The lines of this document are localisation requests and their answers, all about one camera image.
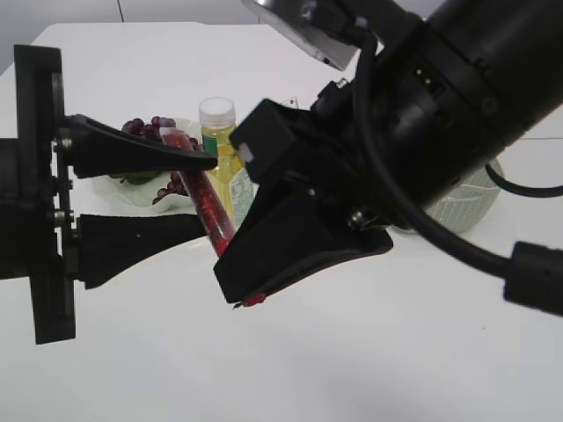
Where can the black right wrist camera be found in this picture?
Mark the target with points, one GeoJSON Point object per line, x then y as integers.
{"type": "Point", "coordinates": [324, 30]}

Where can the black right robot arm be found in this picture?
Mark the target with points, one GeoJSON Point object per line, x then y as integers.
{"type": "Point", "coordinates": [515, 48]}

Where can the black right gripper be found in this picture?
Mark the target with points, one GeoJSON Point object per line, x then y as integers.
{"type": "Point", "coordinates": [429, 131]}

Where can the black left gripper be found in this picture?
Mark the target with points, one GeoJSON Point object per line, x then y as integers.
{"type": "Point", "coordinates": [35, 202]}

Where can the grey-green woven plastic basket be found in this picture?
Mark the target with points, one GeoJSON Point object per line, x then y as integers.
{"type": "Point", "coordinates": [466, 205]}

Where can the clear plastic ruler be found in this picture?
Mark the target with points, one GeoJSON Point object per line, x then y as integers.
{"type": "Point", "coordinates": [291, 103]}

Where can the purple artificial grape bunch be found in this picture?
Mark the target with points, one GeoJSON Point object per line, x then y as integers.
{"type": "Point", "coordinates": [151, 132]}

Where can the red glitter pen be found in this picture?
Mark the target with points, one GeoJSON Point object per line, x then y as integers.
{"type": "Point", "coordinates": [210, 210]}

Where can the yellow oil bottle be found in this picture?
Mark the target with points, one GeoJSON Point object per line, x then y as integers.
{"type": "Point", "coordinates": [229, 178]}

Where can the frosted wavy glass plate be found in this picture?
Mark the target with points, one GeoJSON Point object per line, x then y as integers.
{"type": "Point", "coordinates": [127, 200]}

